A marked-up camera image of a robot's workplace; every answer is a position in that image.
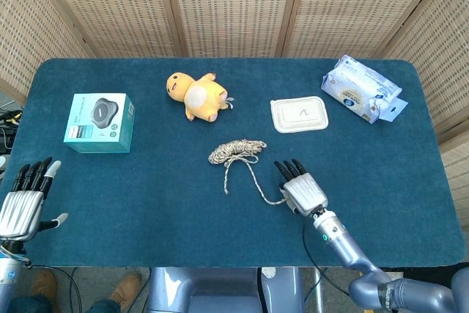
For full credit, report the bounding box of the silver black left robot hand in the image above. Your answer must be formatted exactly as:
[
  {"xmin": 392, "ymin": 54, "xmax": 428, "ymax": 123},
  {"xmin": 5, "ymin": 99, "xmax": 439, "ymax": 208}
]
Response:
[{"xmin": 0, "ymin": 157, "xmax": 70, "ymax": 243}]

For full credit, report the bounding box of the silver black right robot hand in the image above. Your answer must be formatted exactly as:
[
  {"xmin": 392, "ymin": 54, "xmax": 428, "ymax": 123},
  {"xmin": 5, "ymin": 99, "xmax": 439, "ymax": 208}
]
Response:
[{"xmin": 273, "ymin": 158, "xmax": 329, "ymax": 217}]

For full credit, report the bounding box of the beige brown twisted rope bundle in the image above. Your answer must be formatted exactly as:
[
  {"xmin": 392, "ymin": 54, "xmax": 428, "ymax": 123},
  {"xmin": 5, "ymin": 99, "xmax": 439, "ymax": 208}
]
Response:
[{"xmin": 207, "ymin": 139, "xmax": 289, "ymax": 207}]

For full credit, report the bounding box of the brown leather shoe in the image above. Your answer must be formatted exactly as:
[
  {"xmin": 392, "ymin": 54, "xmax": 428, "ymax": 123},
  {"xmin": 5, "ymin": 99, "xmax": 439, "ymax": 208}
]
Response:
[
  {"xmin": 31, "ymin": 270, "xmax": 58, "ymax": 306},
  {"xmin": 109, "ymin": 272, "xmax": 143, "ymax": 310}
]

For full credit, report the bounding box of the beige plastic container lid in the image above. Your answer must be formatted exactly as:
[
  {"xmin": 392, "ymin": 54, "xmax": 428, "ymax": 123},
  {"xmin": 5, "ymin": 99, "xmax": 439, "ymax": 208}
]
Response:
[{"xmin": 270, "ymin": 95, "xmax": 329, "ymax": 134}]

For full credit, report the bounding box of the blue jeans leg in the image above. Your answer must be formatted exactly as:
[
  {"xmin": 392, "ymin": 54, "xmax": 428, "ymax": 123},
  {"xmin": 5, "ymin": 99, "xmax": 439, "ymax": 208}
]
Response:
[
  {"xmin": 7, "ymin": 292, "xmax": 53, "ymax": 313},
  {"xmin": 86, "ymin": 298, "xmax": 121, "ymax": 313}
]

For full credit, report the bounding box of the teal product box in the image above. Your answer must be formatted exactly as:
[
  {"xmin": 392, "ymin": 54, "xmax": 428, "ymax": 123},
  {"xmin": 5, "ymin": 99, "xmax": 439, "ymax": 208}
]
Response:
[{"xmin": 62, "ymin": 92, "xmax": 136, "ymax": 154}]

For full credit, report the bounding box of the white blue wet wipes pack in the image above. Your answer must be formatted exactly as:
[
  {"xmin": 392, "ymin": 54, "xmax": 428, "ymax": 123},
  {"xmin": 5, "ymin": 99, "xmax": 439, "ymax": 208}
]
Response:
[{"xmin": 320, "ymin": 54, "xmax": 409, "ymax": 125}]

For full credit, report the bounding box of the dark teal table mat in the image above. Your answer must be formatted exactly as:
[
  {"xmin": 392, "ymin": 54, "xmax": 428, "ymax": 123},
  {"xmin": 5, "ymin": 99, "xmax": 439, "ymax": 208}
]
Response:
[{"xmin": 6, "ymin": 57, "xmax": 465, "ymax": 268}]

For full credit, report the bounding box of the grey blue robot torso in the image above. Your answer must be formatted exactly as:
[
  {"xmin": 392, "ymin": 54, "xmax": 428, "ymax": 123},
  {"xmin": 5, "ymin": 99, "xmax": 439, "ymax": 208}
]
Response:
[{"xmin": 146, "ymin": 267, "xmax": 305, "ymax": 313}]

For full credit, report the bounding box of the yellow plush toy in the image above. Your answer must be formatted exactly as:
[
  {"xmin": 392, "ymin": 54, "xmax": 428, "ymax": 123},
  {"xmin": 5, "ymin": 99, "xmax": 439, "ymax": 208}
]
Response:
[{"xmin": 166, "ymin": 72, "xmax": 235, "ymax": 122}]

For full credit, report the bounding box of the woven bamboo folding screen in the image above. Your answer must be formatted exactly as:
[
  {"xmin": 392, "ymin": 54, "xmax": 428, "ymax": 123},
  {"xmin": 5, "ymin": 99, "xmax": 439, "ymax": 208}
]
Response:
[{"xmin": 0, "ymin": 0, "xmax": 469, "ymax": 229}]

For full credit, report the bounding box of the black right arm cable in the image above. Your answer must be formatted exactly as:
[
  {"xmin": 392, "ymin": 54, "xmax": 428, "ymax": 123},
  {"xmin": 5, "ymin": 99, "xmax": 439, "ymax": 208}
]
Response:
[{"xmin": 301, "ymin": 213, "xmax": 351, "ymax": 298}]

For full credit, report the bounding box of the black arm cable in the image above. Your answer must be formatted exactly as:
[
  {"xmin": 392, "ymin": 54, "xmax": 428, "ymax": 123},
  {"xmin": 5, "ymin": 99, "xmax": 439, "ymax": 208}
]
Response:
[
  {"xmin": 21, "ymin": 258, "xmax": 84, "ymax": 313},
  {"xmin": 301, "ymin": 213, "xmax": 351, "ymax": 298}
]

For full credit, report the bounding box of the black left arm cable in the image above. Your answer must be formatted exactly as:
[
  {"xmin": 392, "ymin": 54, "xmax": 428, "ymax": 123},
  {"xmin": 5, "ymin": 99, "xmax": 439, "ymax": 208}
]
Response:
[{"xmin": 21, "ymin": 258, "xmax": 84, "ymax": 313}]

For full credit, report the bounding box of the black yellow cable bundle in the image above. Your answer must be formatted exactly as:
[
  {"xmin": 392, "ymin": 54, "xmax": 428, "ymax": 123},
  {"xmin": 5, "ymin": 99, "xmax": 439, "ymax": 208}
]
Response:
[{"xmin": 0, "ymin": 102, "xmax": 25, "ymax": 156}]

